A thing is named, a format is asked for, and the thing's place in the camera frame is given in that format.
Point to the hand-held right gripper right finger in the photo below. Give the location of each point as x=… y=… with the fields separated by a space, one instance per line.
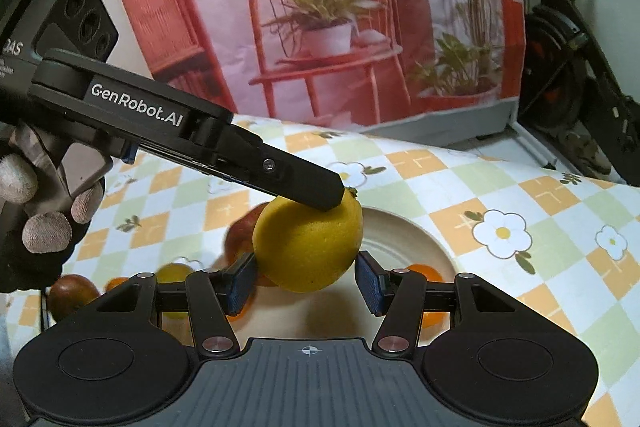
x=367 y=282

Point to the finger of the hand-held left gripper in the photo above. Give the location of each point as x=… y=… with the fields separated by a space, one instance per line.
x=300 y=187

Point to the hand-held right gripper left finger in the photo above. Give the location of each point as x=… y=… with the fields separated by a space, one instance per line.
x=242 y=282

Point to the beige round plate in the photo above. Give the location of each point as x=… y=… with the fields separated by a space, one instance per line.
x=400 y=242

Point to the large yellow lemon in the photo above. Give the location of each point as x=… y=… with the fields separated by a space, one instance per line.
x=305 y=247

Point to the dark red apple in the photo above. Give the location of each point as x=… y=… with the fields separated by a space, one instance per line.
x=70 y=297

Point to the person's left hand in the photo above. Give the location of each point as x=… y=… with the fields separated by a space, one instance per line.
x=45 y=234

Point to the bright red apple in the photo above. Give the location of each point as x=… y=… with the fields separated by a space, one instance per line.
x=240 y=234

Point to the yellow citrus fruit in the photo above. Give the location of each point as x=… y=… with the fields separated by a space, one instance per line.
x=172 y=273

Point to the checkered floral tablecloth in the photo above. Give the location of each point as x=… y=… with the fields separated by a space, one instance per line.
x=450 y=187

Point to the black exercise bike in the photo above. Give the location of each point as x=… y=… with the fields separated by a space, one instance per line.
x=565 y=72

